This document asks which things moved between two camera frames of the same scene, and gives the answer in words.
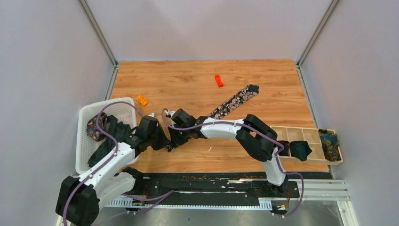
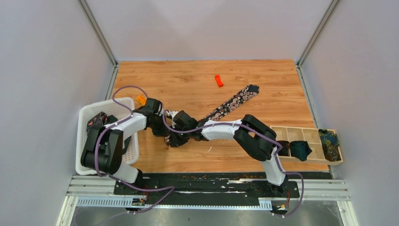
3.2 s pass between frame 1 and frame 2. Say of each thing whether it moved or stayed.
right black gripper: stayed
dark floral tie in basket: stayed
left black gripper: moved
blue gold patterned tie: stayed
